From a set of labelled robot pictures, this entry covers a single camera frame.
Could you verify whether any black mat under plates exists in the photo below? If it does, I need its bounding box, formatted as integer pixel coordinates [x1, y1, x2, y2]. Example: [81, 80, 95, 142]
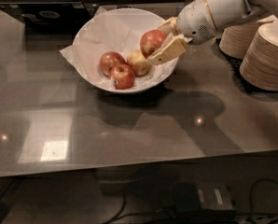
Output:
[222, 37, 278, 91]

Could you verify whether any rear stack of paper plates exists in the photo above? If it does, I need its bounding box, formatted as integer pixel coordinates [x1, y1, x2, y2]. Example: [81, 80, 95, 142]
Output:
[219, 14, 278, 60]

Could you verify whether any black cable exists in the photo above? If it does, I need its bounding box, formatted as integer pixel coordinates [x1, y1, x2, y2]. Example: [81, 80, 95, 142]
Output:
[93, 168, 128, 224]
[145, 178, 278, 224]

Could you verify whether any white paper liner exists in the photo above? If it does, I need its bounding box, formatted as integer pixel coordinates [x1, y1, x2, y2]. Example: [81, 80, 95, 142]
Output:
[59, 6, 178, 91]

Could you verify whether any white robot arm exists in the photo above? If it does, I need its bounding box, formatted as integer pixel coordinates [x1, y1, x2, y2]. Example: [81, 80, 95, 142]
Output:
[147, 0, 278, 64]

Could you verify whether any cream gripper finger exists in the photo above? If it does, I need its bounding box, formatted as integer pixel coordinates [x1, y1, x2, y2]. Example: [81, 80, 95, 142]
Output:
[158, 17, 178, 35]
[147, 34, 193, 65]

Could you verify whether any white bowl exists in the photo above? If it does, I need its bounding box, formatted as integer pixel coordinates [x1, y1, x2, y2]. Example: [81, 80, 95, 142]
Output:
[73, 7, 181, 94]

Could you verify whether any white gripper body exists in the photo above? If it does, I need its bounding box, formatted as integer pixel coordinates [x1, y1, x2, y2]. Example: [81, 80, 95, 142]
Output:
[176, 0, 222, 44]

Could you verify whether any red yellow apple at right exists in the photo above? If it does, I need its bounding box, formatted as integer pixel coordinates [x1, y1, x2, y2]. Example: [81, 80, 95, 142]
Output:
[127, 49, 151, 77]

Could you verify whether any stack of paper plates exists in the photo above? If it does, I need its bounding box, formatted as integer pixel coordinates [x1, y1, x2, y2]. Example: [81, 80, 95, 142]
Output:
[240, 21, 278, 91]
[219, 14, 278, 60]

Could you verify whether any black induction cooktop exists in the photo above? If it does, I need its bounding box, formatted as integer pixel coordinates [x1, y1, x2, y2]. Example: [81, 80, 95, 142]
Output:
[0, 2, 99, 36]

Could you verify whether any front stack of paper plates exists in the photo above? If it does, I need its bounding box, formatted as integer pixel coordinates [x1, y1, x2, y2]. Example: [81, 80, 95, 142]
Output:
[240, 21, 278, 91]

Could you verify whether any black cable left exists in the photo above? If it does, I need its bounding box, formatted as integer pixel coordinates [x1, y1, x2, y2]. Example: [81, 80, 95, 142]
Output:
[93, 168, 128, 224]

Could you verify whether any dark box under table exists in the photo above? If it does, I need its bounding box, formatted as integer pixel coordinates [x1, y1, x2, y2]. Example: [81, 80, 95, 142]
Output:
[173, 182, 237, 216]

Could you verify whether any black cable right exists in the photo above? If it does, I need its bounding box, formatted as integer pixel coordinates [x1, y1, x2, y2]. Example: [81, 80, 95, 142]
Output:
[145, 178, 278, 224]

